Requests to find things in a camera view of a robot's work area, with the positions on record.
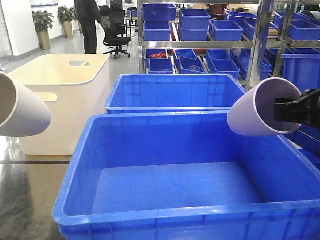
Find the large blue bin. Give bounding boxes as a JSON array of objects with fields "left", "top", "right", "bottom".
[
  {"left": 104, "top": 74, "right": 246, "bottom": 114},
  {"left": 52, "top": 111, "right": 320, "bottom": 240}
]

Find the potted plant gold pot right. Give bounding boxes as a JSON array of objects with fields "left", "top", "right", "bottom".
[{"left": 57, "top": 5, "right": 76, "bottom": 39}]

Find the person in black clothes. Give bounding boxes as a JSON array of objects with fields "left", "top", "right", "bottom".
[{"left": 74, "top": 0, "right": 102, "bottom": 54}]

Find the purple plastic cup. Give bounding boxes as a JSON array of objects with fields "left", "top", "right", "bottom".
[{"left": 227, "top": 77, "right": 302, "bottom": 137}]

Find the cream plastic storage bin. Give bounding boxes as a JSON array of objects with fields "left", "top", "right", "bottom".
[{"left": 9, "top": 54, "right": 110, "bottom": 156}]

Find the potted plant gold pot left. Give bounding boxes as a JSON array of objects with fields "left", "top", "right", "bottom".
[{"left": 32, "top": 10, "right": 55, "bottom": 50}]

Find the large blue bin rear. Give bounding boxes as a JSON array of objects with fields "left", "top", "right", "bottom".
[{"left": 104, "top": 74, "right": 246, "bottom": 114}]

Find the black office chair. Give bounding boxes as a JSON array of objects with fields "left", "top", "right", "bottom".
[{"left": 99, "top": 5, "right": 131, "bottom": 60}]

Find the beige plastic cup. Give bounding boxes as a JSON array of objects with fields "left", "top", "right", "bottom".
[{"left": 0, "top": 72, "right": 52, "bottom": 137}]

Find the steel shelving rack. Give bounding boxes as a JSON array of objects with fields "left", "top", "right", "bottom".
[{"left": 136, "top": 0, "right": 320, "bottom": 156}]

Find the large blue bin front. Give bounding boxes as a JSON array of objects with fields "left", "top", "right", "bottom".
[{"left": 52, "top": 111, "right": 320, "bottom": 240}]

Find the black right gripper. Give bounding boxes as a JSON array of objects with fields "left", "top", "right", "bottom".
[{"left": 273, "top": 88, "right": 320, "bottom": 130}]

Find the potted plant gold pot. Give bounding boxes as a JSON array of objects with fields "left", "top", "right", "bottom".
[
  {"left": 57, "top": 5, "right": 76, "bottom": 39},
  {"left": 32, "top": 10, "right": 55, "bottom": 50}
]

